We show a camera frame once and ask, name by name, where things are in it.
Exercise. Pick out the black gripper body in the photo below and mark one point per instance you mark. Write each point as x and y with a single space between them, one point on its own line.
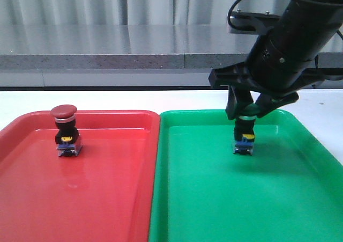
269 71

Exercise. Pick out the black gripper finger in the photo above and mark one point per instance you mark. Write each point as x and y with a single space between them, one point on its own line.
237 103
267 103

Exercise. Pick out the green mushroom push button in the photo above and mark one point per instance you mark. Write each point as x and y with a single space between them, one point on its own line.
244 136

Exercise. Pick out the red mushroom push button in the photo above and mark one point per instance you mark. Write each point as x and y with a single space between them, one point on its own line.
68 138

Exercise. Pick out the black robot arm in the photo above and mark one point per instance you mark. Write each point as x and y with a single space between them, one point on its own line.
304 29

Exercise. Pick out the green plastic tray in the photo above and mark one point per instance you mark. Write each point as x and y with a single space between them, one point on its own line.
290 189

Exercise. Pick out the red plastic tray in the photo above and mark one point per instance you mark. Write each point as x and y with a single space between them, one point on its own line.
103 194

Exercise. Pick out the grey granite counter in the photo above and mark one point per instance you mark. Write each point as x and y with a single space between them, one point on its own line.
72 57

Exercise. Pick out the grey pleated curtain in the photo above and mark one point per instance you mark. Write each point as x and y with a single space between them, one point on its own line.
114 12

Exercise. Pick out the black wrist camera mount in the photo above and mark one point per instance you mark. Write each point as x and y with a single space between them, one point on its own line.
251 23

